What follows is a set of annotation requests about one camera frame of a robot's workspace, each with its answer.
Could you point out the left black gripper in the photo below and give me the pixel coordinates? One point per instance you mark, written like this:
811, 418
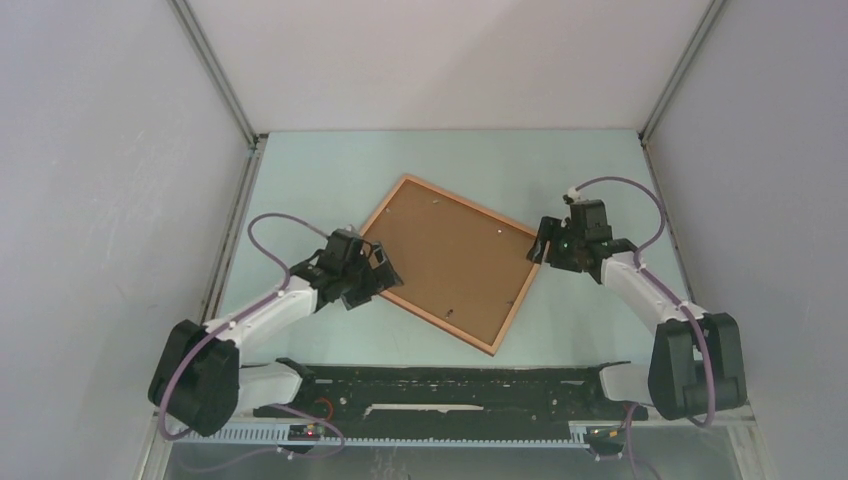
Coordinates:
379, 278

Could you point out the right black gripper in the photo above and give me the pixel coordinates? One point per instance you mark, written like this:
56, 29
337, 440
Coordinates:
545, 232

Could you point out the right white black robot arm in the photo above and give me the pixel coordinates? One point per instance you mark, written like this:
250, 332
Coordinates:
696, 368

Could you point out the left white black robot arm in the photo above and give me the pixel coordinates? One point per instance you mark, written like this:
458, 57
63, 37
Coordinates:
202, 379

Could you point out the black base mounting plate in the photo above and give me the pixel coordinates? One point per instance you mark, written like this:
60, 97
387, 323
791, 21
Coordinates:
442, 403

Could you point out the right aluminium corner post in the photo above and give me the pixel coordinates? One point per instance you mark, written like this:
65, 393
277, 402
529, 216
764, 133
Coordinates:
703, 29

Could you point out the aluminium corner post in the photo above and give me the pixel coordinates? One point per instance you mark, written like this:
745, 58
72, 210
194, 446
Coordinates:
703, 29
194, 31

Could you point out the left aluminium corner post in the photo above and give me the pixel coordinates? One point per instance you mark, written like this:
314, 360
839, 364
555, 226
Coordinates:
194, 31

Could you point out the aluminium rail with cable duct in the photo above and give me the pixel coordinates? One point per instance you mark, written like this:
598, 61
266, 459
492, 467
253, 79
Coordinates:
293, 432

